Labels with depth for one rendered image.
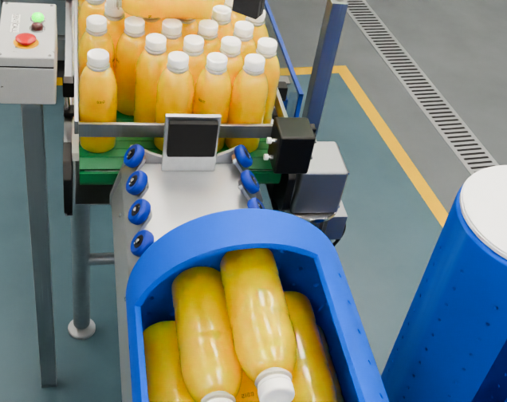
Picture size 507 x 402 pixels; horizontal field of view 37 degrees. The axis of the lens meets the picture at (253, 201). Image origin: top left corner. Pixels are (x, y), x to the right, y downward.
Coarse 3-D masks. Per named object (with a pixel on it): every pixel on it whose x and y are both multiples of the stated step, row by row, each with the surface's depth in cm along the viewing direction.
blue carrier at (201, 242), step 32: (192, 224) 90; (224, 224) 89; (256, 224) 89; (288, 224) 91; (160, 256) 90; (192, 256) 87; (288, 256) 97; (320, 256) 90; (128, 288) 95; (160, 288) 97; (288, 288) 102; (320, 288) 103; (128, 320) 92; (160, 320) 101; (320, 320) 105; (352, 320) 86; (352, 352) 80; (352, 384) 95
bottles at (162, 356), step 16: (144, 336) 94; (160, 336) 93; (176, 336) 93; (320, 336) 99; (144, 352) 93; (160, 352) 91; (176, 352) 91; (160, 368) 90; (176, 368) 90; (160, 384) 88; (176, 384) 88; (336, 384) 94; (160, 400) 87; (176, 400) 86; (192, 400) 87; (240, 400) 87; (256, 400) 87
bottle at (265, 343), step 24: (240, 264) 91; (264, 264) 91; (240, 288) 88; (264, 288) 88; (240, 312) 86; (264, 312) 85; (288, 312) 88; (240, 336) 84; (264, 336) 83; (288, 336) 84; (240, 360) 84; (264, 360) 82; (288, 360) 83
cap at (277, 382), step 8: (272, 376) 81; (280, 376) 81; (288, 376) 82; (264, 384) 81; (272, 384) 80; (280, 384) 80; (288, 384) 80; (264, 392) 80; (272, 392) 80; (280, 392) 80; (288, 392) 81; (264, 400) 81; (272, 400) 81; (280, 400) 81; (288, 400) 82
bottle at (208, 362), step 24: (192, 288) 92; (216, 288) 93; (192, 312) 90; (216, 312) 90; (192, 336) 88; (216, 336) 87; (192, 360) 85; (216, 360) 85; (192, 384) 84; (216, 384) 84; (240, 384) 86
